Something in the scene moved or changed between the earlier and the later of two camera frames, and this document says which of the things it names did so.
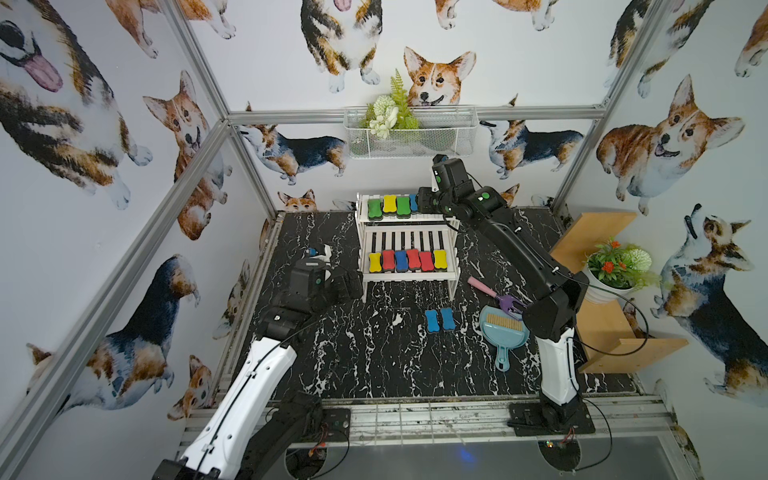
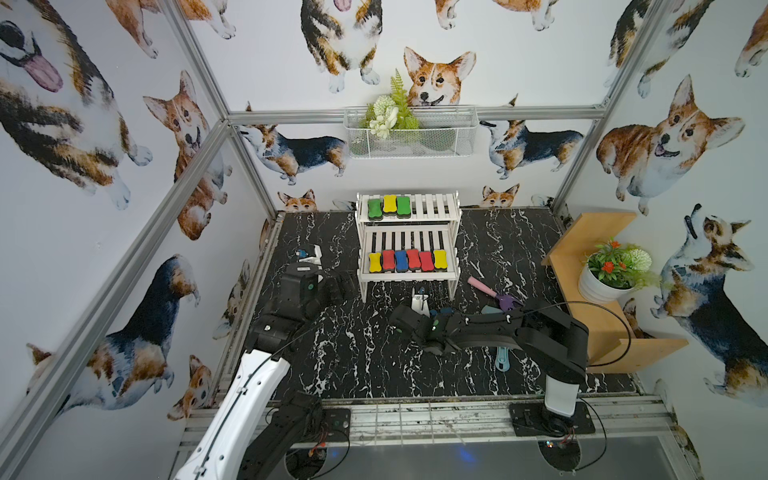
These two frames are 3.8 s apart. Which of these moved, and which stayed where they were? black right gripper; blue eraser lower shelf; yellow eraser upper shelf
Moved: black right gripper
Stayed: yellow eraser upper shelf; blue eraser lower shelf
